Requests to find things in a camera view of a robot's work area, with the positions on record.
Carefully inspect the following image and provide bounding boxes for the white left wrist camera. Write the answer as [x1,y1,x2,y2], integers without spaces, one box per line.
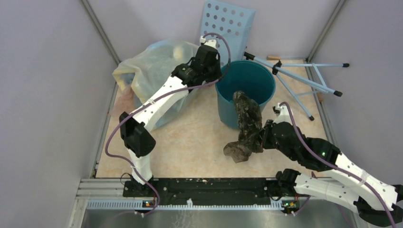
[200,36,217,49]

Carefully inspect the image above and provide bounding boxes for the small wooden block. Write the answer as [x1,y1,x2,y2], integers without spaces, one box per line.
[266,56,281,61]

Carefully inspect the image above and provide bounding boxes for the light blue folding stand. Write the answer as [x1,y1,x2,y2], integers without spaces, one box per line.
[243,52,350,121]

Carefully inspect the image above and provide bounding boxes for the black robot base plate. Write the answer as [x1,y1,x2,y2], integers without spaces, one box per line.
[123,178,300,207]

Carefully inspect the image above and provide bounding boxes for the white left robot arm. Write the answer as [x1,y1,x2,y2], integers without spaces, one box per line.
[119,39,222,196]

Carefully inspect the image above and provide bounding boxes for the light blue perforated panel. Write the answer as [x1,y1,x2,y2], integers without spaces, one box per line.
[199,0,256,67]

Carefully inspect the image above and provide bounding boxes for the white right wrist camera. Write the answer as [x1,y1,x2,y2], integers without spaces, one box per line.
[272,103,293,124]

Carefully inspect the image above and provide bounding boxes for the dark grey trash bag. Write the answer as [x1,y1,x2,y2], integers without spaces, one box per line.
[223,91,264,163]

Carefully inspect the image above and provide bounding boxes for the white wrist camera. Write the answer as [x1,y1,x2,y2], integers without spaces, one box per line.
[272,103,293,124]
[200,36,217,49]

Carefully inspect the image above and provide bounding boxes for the translucent white plastic bag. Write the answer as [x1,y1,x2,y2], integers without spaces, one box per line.
[112,40,202,129]

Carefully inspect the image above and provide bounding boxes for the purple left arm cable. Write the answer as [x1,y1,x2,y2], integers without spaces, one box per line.
[105,32,231,216]

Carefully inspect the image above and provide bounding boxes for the white toothed cable rail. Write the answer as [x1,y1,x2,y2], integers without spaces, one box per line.
[86,199,285,211]

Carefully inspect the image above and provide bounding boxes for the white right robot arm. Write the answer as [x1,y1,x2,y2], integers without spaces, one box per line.
[261,120,403,227]

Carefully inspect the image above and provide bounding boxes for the teal plastic trash bin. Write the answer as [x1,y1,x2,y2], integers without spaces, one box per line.
[215,60,276,129]

